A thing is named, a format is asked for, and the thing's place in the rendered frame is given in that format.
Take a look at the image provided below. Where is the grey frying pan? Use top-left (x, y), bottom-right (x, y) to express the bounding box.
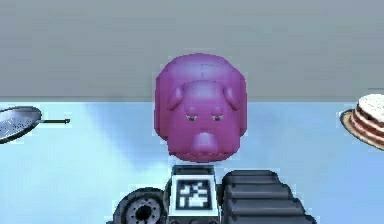
top-left (0, 105), bottom-right (71, 145)

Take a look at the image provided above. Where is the big pink piggy bank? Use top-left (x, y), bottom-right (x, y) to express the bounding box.
top-left (153, 52), bottom-right (248, 164)

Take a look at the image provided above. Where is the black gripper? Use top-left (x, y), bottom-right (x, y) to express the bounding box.
top-left (106, 187), bottom-right (170, 224)

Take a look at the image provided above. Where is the layered cake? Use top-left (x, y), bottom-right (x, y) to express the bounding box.
top-left (349, 93), bottom-right (384, 144)

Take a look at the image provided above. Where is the tan plate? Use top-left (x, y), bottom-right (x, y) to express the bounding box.
top-left (339, 108), bottom-right (384, 152)

